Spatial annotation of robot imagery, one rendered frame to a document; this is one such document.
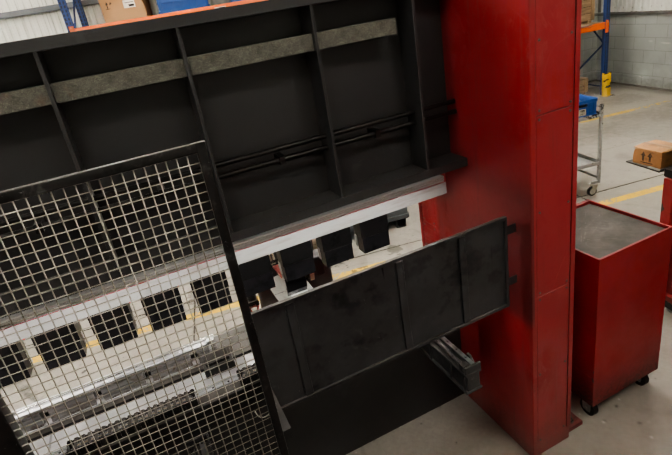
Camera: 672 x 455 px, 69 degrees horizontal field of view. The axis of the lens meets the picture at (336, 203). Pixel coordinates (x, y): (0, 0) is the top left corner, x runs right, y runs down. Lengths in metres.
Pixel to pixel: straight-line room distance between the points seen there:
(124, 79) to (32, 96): 0.27
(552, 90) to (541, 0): 0.32
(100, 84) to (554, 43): 1.56
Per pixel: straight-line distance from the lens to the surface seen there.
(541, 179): 2.08
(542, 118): 2.01
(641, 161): 3.72
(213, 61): 1.80
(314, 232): 2.21
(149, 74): 1.77
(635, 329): 3.00
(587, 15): 9.98
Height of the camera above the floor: 2.25
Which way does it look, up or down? 22 degrees down
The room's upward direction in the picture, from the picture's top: 10 degrees counter-clockwise
